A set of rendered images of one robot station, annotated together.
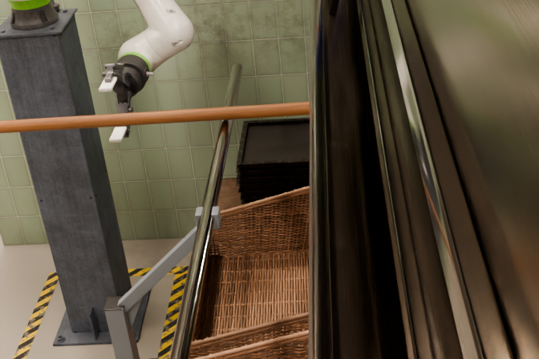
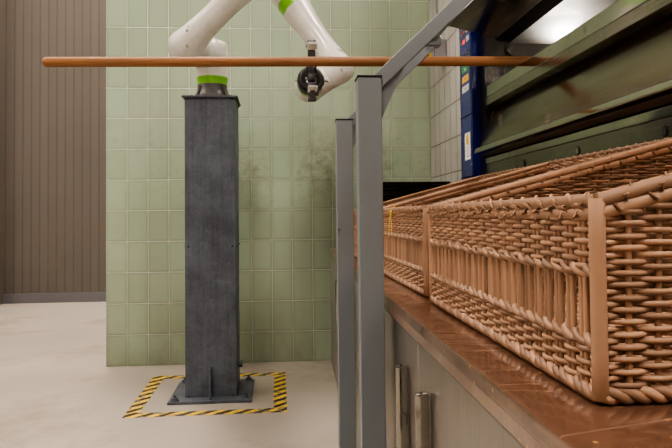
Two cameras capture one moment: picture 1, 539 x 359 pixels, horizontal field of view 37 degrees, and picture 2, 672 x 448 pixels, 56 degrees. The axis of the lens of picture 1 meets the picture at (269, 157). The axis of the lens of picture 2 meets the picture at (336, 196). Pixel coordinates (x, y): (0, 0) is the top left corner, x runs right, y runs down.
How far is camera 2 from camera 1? 1.45 m
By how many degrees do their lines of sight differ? 32
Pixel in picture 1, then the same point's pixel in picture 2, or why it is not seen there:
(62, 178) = (212, 225)
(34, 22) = (216, 91)
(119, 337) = (344, 150)
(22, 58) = (202, 116)
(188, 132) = (293, 256)
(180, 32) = not seen: hidden behind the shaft
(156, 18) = (330, 52)
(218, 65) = (324, 197)
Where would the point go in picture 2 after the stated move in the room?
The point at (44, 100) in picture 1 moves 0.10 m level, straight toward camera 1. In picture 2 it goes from (212, 152) to (218, 150)
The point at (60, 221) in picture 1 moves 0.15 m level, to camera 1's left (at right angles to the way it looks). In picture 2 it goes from (200, 269) to (161, 270)
